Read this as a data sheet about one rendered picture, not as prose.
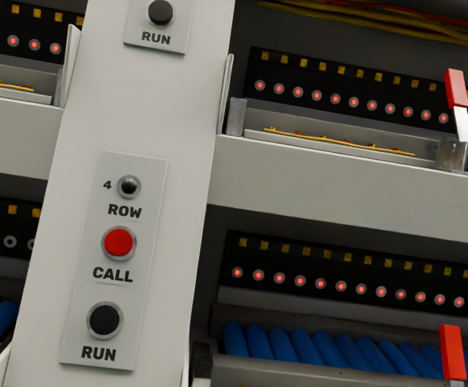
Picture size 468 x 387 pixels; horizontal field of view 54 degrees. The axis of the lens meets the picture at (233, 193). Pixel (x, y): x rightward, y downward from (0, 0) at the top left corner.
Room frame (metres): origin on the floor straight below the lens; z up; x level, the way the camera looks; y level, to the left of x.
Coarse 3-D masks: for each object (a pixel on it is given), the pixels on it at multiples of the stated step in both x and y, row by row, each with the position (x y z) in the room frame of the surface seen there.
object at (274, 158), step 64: (256, 64) 0.44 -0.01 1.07; (320, 64) 0.44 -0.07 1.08; (256, 128) 0.35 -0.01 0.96; (320, 128) 0.35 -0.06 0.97; (384, 128) 0.46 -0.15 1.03; (448, 128) 0.47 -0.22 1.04; (256, 192) 0.29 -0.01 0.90; (320, 192) 0.29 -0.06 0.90; (384, 192) 0.30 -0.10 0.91; (448, 192) 0.30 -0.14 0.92
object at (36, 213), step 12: (0, 204) 0.41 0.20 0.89; (12, 204) 0.41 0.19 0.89; (24, 204) 0.41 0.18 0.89; (36, 204) 0.41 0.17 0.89; (0, 216) 0.41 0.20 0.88; (12, 216) 0.41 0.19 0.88; (24, 216) 0.41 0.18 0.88; (36, 216) 0.41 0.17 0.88; (0, 228) 0.42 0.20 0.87; (12, 228) 0.42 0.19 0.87; (24, 228) 0.42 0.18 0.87; (36, 228) 0.42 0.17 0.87; (0, 240) 0.42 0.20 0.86; (24, 240) 0.42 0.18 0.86; (0, 252) 0.42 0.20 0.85; (12, 252) 0.43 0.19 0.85; (24, 252) 0.43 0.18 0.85
